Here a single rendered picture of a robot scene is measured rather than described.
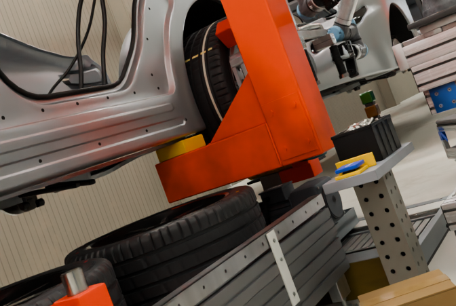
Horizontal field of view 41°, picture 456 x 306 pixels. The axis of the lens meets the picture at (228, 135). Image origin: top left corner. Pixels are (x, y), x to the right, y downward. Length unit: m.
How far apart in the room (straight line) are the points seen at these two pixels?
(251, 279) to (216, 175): 0.68
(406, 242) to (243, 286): 0.58
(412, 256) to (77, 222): 5.36
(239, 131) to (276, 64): 0.29
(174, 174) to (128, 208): 5.19
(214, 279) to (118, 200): 5.95
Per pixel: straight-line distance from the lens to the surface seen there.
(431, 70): 2.14
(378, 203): 1.91
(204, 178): 2.24
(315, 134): 2.00
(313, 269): 1.91
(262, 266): 1.67
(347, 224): 2.82
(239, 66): 2.41
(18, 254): 6.44
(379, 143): 1.90
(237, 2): 2.08
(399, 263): 1.95
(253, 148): 2.11
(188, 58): 2.53
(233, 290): 1.54
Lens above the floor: 0.67
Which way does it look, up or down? level
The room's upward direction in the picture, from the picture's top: 20 degrees counter-clockwise
